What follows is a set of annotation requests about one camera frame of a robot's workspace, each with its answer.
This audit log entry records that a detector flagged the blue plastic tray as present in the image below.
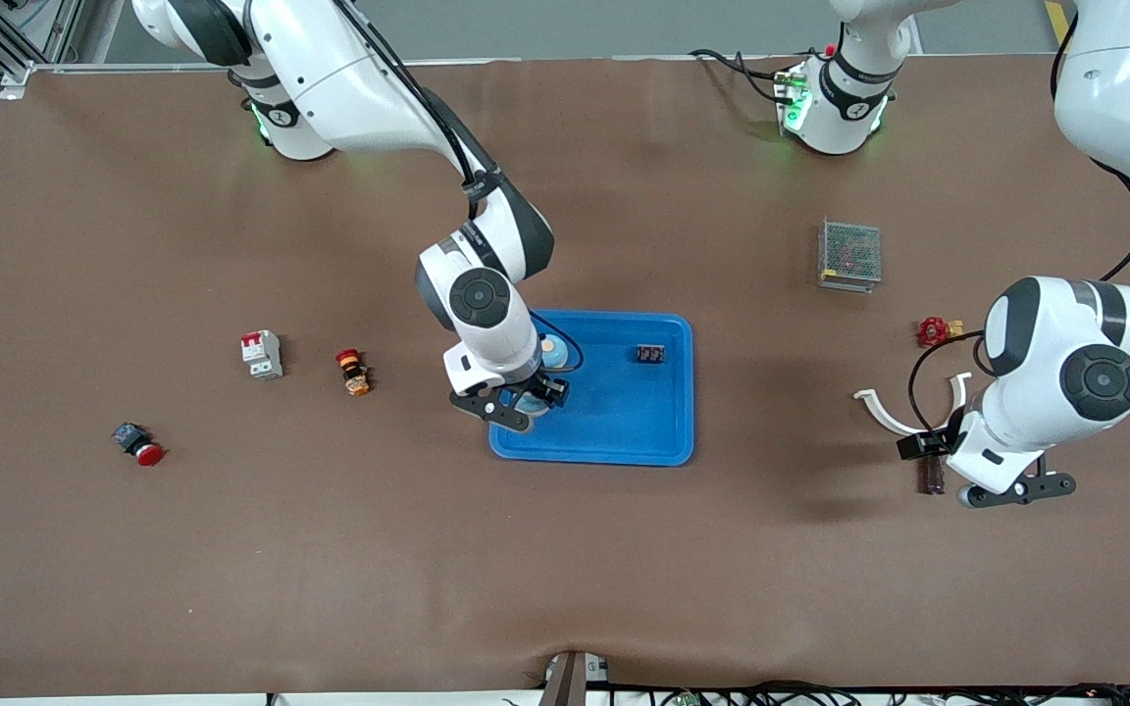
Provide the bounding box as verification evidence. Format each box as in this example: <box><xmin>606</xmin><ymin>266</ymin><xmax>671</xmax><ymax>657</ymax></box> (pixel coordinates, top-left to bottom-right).
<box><xmin>488</xmin><ymin>310</ymin><xmax>695</xmax><ymax>468</ymax></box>

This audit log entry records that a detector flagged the white curved plastic clamp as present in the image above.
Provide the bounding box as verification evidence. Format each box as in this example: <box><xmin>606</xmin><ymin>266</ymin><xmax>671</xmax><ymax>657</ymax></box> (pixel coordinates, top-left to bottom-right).
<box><xmin>853</xmin><ymin>373</ymin><xmax>974</xmax><ymax>437</ymax></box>

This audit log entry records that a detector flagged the red orange emergency stop button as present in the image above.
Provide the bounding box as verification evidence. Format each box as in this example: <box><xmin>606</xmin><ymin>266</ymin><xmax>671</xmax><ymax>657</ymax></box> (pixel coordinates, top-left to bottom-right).
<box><xmin>334</xmin><ymin>348</ymin><xmax>372</xmax><ymax>398</ymax></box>

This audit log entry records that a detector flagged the brown table mat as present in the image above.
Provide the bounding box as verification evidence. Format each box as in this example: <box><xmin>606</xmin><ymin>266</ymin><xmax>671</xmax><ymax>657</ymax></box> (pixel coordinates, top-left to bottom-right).
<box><xmin>0</xmin><ymin>54</ymin><xmax>1130</xmax><ymax>699</ymax></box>

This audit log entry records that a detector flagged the metal mesh power supply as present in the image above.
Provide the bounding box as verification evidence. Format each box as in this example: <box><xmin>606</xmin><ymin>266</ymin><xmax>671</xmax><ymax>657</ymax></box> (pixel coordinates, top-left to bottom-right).
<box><xmin>817</xmin><ymin>219</ymin><xmax>884</xmax><ymax>294</ymax></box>

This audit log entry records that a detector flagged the red push button black body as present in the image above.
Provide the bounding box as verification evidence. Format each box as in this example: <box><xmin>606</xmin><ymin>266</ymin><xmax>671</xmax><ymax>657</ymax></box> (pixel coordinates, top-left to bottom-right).
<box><xmin>111</xmin><ymin>422</ymin><xmax>166</xmax><ymax>468</ymax></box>

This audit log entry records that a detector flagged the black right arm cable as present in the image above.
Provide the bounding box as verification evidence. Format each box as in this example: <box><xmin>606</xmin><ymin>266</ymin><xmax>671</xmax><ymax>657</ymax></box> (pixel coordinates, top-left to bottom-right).
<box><xmin>330</xmin><ymin>0</ymin><xmax>586</xmax><ymax>376</ymax></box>

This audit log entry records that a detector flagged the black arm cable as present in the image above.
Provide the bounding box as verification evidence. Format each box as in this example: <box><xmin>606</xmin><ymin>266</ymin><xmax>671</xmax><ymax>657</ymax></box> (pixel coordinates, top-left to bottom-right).
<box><xmin>330</xmin><ymin>0</ymin><xmax>586</xmax><ymax>376</ymax></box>
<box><xmin>908</xmin><ymin>10</ymin><xmax>1130</xmax><ymax>437</ymax></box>

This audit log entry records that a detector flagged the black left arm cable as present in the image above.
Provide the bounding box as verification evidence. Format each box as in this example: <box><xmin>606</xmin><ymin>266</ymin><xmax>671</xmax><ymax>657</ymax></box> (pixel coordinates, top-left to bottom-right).
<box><xmin>908</xmin><ymin>10</ymin><xmax>1130</xmax><ymax>437</ymax></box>

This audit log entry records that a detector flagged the red handle brass valve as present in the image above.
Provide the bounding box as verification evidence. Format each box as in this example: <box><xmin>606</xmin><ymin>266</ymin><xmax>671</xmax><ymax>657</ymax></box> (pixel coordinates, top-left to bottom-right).
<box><xmin>915</xmin><ymin>316</ymin><xmax>968</xmax><ymax>348</ymax></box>

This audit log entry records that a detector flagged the white circuit breaker red switch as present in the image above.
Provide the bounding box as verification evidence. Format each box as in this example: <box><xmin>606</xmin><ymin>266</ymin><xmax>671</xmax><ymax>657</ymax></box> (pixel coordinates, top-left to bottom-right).
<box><xmin>240</xmin><ymin>329</ymin><xmax>284</xmax><ymax>381</ymax></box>

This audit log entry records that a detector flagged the black floor cable bundle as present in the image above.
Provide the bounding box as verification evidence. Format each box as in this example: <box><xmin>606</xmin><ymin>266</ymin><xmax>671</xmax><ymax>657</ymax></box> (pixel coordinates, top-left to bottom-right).
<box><xmin>614</xmin><ymin>680</ymin><xmax>1130</xmax><ymax>706</ymax></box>

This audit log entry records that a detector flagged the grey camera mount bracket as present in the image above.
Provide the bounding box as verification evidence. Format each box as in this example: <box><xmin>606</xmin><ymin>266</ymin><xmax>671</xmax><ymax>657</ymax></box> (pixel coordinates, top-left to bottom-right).
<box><xmin>538</xmin><ymin>650</ymin><xmax>611</xmax><ymax>706</ymax></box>

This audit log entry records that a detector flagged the black left base cable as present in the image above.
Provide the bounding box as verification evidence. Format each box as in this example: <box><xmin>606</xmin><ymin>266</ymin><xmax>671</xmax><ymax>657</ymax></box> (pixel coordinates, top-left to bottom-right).
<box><xmin>691</xmin><ymin>47</ymin><xmax>790</xmax><ymax>104</ymax></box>

